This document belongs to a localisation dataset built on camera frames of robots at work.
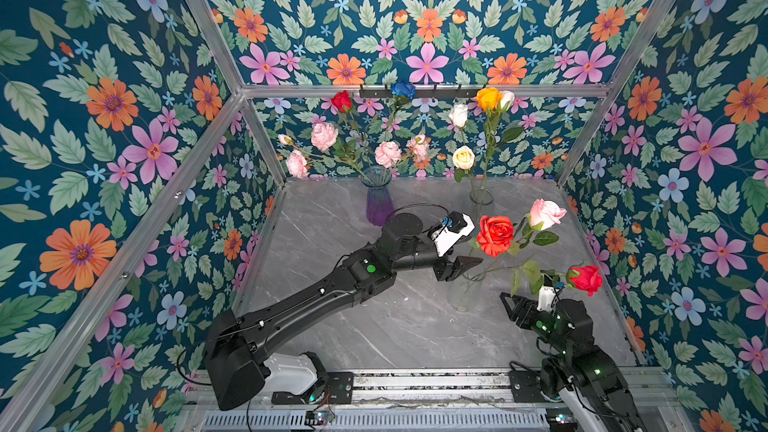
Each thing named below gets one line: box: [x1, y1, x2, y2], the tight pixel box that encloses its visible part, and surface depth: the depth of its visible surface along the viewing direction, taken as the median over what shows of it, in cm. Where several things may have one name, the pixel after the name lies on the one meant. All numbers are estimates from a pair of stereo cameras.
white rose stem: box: [449, 103, 475, 193], surface depth 77 cm
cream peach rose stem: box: [452, 145, 475, 204], surface depth 66 cm
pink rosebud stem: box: [514, 198, 567, 249], surface depth 56 cm
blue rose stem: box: [388, 81, 417, 168], surface depth 84 cm
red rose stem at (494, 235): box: [468, 215, 515, 258], surface depth 63 cm
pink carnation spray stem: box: [278, 122, 373, 184], surface depth 78 cm
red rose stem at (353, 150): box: [331, 91, 375, 184], surface depth 86 cm
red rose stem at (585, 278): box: [474, 260, 603, 297], surface depth 56 cm
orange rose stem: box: [474, 87, 500, 205], surface depth 83 cm
